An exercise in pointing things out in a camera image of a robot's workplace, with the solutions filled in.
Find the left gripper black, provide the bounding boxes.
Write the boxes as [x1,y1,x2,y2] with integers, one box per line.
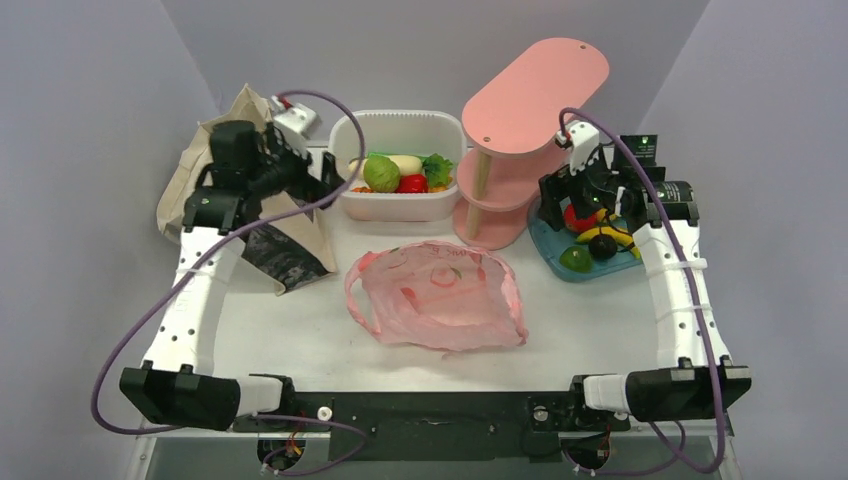
[246,122,346,208]

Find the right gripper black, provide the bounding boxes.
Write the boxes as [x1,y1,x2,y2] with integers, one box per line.
[540,145,629,231]

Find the beige canvas tote bag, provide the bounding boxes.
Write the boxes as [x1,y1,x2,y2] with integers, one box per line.
[156,85,337,296]

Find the small green lime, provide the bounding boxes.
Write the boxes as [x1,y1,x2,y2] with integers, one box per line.
[558,245,594,274]

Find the pink three-tier shelf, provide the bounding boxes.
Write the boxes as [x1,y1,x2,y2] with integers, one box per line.
[453,38,610,250]

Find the white radish with leaves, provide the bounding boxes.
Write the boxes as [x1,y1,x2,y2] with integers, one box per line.
[348,154,454,193]

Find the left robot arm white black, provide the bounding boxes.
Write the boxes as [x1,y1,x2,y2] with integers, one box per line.
[119,120,332,431]

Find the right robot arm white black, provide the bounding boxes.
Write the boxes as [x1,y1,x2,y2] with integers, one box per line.
[537,133,752,429]

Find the red apple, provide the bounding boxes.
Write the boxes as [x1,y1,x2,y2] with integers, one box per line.
[563,204,606,234]

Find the yellow banana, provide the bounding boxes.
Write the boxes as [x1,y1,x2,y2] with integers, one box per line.
[576,225,642,260]

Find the dark avocado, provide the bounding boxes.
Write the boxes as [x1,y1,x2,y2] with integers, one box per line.
[588,233,618,261]

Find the teal plastic tray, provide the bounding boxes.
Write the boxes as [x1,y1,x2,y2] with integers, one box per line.
[527,197,642,283]

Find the red bell pepper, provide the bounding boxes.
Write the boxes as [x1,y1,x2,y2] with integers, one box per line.
[395,174,429,194]

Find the white plastic tub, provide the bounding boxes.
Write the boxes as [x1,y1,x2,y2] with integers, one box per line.
[328,109,468,222]

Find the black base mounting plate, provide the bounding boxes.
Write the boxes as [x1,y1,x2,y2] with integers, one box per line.
[233,391,630,461]

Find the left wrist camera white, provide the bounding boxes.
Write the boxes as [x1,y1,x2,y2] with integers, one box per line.
[270,96,321,140]

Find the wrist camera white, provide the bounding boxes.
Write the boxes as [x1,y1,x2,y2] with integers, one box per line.
[554,121,600,176]
[270,96,321,140]

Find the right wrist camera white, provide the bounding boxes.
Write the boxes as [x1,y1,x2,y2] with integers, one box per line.
[554,121,600,176]

